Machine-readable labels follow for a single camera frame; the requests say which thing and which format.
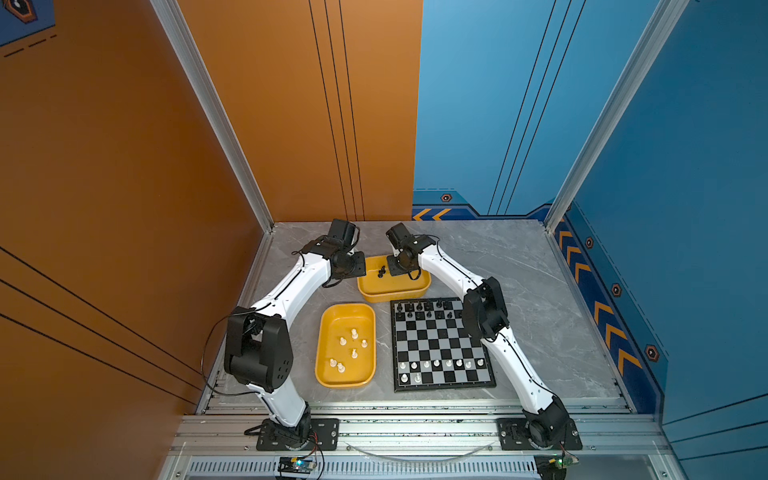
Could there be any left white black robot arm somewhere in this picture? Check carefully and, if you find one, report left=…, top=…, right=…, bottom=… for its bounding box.
left=223, top=219, right=366, bottom=449

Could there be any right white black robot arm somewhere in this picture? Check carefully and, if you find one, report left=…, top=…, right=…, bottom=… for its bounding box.
left=386, top=223, right=573, bottom=450

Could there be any yellow tray with black pieces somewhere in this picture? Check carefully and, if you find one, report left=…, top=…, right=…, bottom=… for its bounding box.
left=357, top=255, right=432, bottom=303

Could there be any yellow tray with white pieces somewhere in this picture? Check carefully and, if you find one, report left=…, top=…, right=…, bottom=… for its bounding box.
left=315, top=303, right=377, bottom=389

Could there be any black white chess board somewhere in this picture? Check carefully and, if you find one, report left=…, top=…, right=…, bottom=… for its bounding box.
left=390, top=297, right=496, bottom=392

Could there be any left green circuit board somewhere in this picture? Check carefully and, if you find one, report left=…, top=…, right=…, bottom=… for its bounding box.
left=276, top=456, right=320, bottom=480

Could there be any green circuit board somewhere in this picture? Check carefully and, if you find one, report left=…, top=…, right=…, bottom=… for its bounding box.
left=534, top=455, right=580, bottom=480
left=276, top=456, right=320, bottom=480

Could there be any right green circuit board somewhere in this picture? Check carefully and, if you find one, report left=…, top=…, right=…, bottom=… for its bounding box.
left=534, top=455, right=580, bottom=480

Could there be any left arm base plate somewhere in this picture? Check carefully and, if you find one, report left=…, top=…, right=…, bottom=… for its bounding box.
left=256, top=418, right=339, bottom=451

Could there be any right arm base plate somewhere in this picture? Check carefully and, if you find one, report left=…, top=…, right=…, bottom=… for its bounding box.
left=496, top=418, right=583, bottom=452

